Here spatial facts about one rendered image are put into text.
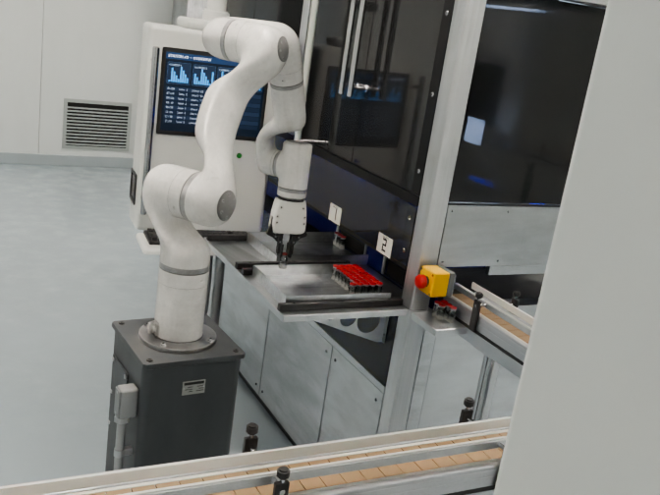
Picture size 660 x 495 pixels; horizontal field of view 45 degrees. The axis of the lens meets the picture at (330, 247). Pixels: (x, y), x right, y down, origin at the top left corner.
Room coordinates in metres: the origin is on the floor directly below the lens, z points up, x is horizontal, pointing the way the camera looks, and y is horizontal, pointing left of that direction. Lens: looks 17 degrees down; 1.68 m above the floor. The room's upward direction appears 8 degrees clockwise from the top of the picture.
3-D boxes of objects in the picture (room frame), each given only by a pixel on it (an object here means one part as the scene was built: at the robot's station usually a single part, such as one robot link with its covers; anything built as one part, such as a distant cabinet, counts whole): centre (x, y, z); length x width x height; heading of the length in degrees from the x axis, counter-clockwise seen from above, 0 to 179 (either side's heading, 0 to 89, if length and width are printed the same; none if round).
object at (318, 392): (3.32, -0.20, 0.44); 2.06 x 1.00 x 0.88; 29
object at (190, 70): (2.99, 0.54, 1.19); 0.50 x 0.19 x 0.78; 114
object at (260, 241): (2.60, 0.08, 0.90); 0.34 x 0.26 x 0.04; 119
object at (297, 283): (2.25, 0.01, 0.90); 0.34 x 0.26 x 0.04; 118
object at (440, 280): (2.14, -0.31, 1.00); 0.08 x 0.07 x 0.07; 119
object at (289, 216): (2.21, 0.13, 1.11); 0.10 x 0.08 x 0.11; 114
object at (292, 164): (2.22, 0.14, 1.25); 0.09 x 0.08 x 0.13; 67
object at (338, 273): (2.29, -0.07, 0.90); 0.18 x 0.02 x 0.05; 28
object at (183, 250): (1.82, 0.37, 1.16); 0.19 x 0.12 x 0.24; 63
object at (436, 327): (2.15, -0.36, 0.87); 0.14 x 0.13 x 0.02; 119
